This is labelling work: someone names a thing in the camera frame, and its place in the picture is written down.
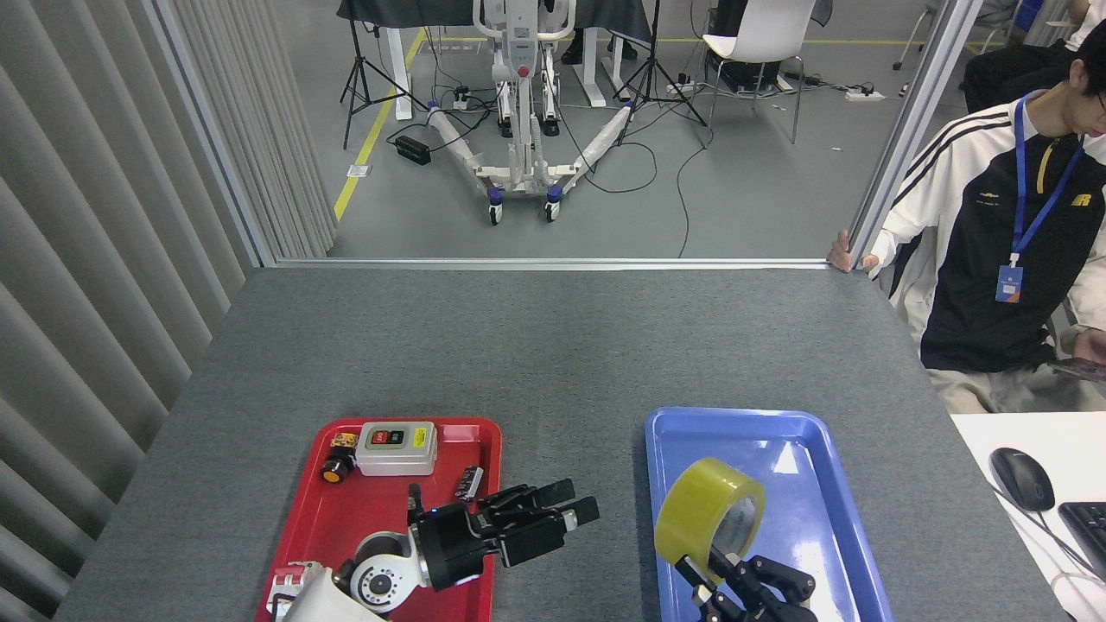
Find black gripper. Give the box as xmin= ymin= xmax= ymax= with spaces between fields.
xmin=408 ymin=478 xmax=601 ymax=593

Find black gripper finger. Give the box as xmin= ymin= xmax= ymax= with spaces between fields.
xmin=674 ymin=555 xmax=735 ymax=622
xmin=721 ymin=555 xmax=817 ymax=622

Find yellow tape roll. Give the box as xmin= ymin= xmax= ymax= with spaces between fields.
xmin=654 ymin=457 xmax=766 ymax=587

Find dark smartphone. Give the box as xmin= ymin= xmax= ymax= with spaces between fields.
xmin=1047 ymin=357 xmax=1106 ymax=384

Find person's right hand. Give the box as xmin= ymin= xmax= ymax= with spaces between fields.
xmin=827 ymin=229 xmax=880 ymax=274

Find blue plastic tray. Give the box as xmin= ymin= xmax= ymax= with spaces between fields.
xmin=645 ymin=407 xmax=895 ymax=622

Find red plastic tray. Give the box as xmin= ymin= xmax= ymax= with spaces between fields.
xmin=255 ymin=417 xmax=503 ymax=622

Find orange push button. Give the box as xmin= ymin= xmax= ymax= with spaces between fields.
xmin=321 ymin=434 xmax=359 ymax=484

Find black computer mouse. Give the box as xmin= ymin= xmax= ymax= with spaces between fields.
xmin=989 ymin=447 xmax=1057 ymax=512

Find black keyboard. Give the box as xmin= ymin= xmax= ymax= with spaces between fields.
xmin=1058 ymin=501 xmax=1106 ymax=581

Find white stand on wheels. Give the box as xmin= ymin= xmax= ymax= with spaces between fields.
xmin=426 ymin=0 xmax=636 ymax=227

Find person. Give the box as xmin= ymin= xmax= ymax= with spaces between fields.
xmin=961 ymin=0 xmax=1106 ymax=115
xmin=827 ymin=33 xmax=1106 ymax=416

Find black tripod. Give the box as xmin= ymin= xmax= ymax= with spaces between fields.
xmin=340 ymin=17 xmax=429 ymax=149
xmin=613 ymin=0 xmax=708 ymax=148

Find grey vertical blinds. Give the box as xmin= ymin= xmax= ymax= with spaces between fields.
xmin=0 ymin=0 xmax=338 ymax=622

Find white desk with black cloth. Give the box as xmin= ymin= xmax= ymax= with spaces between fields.
xmin=337 ymin=0 xmax=653 ymax=122

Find white chair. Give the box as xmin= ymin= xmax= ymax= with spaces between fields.
xmin=698 ymin=0 xmax=817 ymax=145

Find grey switch box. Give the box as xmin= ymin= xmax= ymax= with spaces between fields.
xmin=355 ymin=421 xmax=439 ymax=477

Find silver frame rail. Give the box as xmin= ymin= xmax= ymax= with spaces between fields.
xmin=275 ymin=257 xmax=843 ymax=270

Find black mouse cable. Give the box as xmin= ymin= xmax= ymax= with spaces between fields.
xmin=994 ymin=488 xmax=1106 ymax=580

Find black floor cable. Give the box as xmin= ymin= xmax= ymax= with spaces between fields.
xmin=553 ymin=104 xmax=714 ymax=258

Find blue lanyard badge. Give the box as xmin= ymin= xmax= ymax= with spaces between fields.
xmin=995 ymin=91 xmax=1085 ymax=304

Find silver frame post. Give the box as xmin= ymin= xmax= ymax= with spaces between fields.
xmin=842 ymin=0 xmax=986 ymax=270
xmin=143 ymin=0 xmax=277 ymax=267

